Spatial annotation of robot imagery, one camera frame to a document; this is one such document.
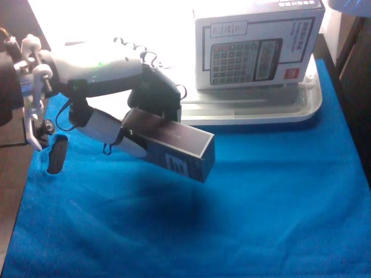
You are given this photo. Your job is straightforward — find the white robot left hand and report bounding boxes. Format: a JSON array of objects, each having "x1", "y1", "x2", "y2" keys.
[{"x1": 53, "y1": 36, "x2": 188, "y2": 159}]

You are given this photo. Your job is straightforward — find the dark rectangular box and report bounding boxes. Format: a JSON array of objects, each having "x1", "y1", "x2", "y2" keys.
[{"x1": 120, "y1": 107, "x2": 216, "y2": 184}]

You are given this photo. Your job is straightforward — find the white and navy calculator box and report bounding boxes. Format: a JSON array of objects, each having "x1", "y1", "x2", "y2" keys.
[{"x1": 192, "y1": 0, "x2": 327, "y2": 91}]

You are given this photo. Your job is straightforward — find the white plastic tray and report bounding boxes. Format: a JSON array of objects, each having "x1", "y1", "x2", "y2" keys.
[{"x1": 62, "y1": 40, "x2": 324, "y2": 127}]

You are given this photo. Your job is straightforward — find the blue cloth with hole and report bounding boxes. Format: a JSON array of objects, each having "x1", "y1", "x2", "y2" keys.
[{"x1": 0, "y1": 59, "x2": 371, "y2": 278}]

